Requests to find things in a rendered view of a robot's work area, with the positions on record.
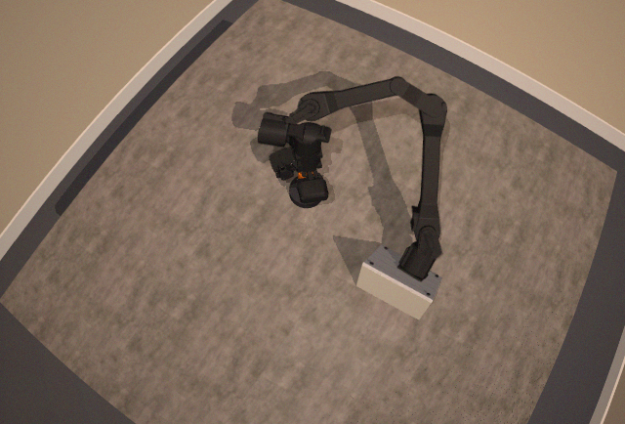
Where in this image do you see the dark grey round pedestal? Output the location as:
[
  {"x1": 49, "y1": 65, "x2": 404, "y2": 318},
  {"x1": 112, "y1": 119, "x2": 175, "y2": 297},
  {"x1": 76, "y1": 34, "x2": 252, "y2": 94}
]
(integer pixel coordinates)
[{"x1": 289, "y1": 177, "x2": 321, "y2": 208}]

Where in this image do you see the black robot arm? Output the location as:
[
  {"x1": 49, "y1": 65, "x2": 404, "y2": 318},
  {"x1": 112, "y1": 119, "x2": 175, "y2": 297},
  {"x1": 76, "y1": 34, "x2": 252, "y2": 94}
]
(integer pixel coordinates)
[{"x1": 258, "y1": 76, "x2": 447, "y2": 281}]

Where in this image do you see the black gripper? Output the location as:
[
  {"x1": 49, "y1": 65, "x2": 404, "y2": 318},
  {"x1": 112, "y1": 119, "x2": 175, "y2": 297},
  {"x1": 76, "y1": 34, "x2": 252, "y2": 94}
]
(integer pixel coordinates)
[{"x1": 289, "y1": 136, "x2": 328, "y2": 203}]

